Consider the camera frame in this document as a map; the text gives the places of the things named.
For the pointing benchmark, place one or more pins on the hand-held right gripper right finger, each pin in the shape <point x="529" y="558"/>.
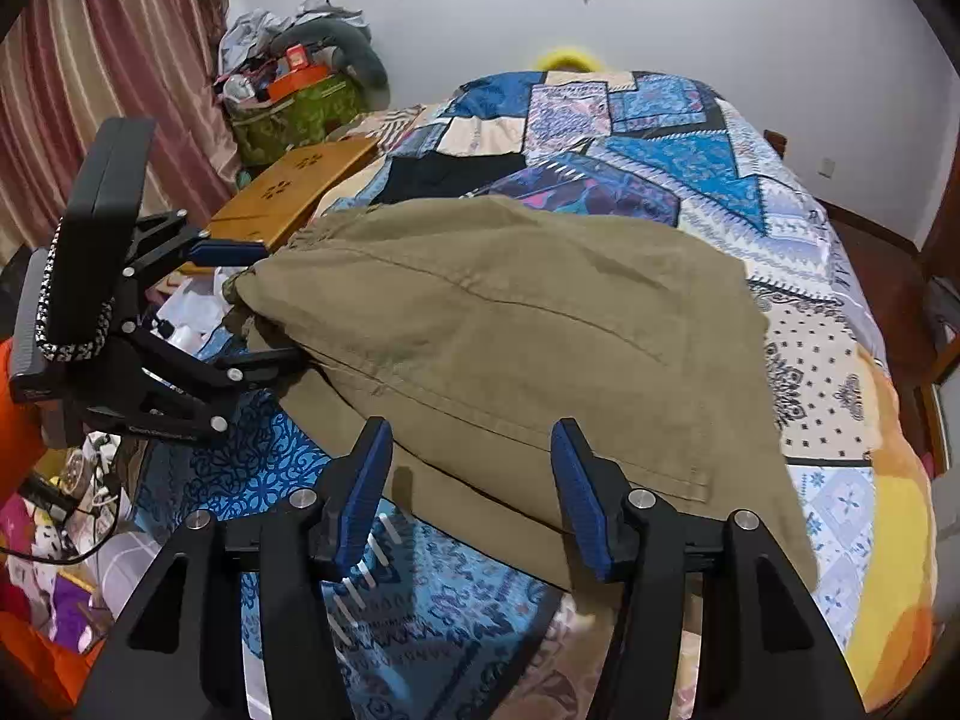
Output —
<point x="579" y="496"/>

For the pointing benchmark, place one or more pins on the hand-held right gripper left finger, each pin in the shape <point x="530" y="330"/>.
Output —
<point x="369" y="481"/>

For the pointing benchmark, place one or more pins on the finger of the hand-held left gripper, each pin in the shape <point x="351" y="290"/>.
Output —
<point x="222" y="250"/>
<point x="251" y="371"/>

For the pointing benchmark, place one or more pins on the khaki pants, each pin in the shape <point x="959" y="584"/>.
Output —
<point x="525" y="330"/>

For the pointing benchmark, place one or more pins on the wooden lap table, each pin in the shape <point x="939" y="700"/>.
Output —
<point x="289" y="195"/>

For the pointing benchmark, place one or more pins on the green patterned bag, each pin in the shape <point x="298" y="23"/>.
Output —
<point x="289" y="116"/>

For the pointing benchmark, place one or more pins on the striped pink curtain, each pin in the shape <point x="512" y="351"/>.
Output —
<point x="97" y="90"/>

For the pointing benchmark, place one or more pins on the orange box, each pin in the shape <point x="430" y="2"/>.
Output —
<point x="296" y="79"/>

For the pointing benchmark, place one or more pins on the pile of grey clothes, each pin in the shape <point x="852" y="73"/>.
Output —
<point x="277" y="22"/>

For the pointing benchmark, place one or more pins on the grey bolster pillow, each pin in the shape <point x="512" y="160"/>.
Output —
<point x="346" y="51"/>

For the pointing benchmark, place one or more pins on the black cloth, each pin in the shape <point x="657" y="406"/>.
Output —
<point x="450" y="174"/>

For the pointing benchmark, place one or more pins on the blue patchwork bedspread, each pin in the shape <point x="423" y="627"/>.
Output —
<point x="675" y="180"/>

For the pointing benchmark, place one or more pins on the orange cloth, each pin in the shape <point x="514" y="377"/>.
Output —
<point x="34" y="664"/>

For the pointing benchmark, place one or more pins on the yellow round object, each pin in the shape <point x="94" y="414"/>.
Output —
<point x="568" y="58"/>

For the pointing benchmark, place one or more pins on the wall socket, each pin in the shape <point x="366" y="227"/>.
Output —
<point x="827" y="167"/>

